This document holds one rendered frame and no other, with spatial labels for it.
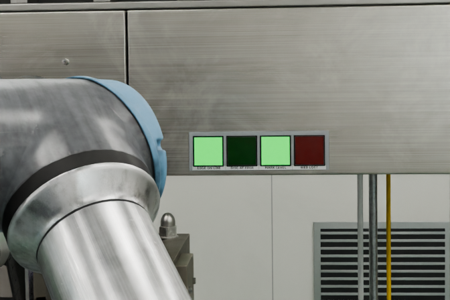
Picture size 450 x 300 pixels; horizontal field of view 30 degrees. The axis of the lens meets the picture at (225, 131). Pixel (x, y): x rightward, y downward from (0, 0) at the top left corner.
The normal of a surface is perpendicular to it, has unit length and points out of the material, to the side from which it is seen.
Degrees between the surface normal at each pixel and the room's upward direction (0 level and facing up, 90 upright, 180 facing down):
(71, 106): 41
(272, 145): 90
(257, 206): 90
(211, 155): 90
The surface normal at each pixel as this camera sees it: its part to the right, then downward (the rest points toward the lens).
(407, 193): -0.06, 0.05
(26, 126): 0.47, -0.33
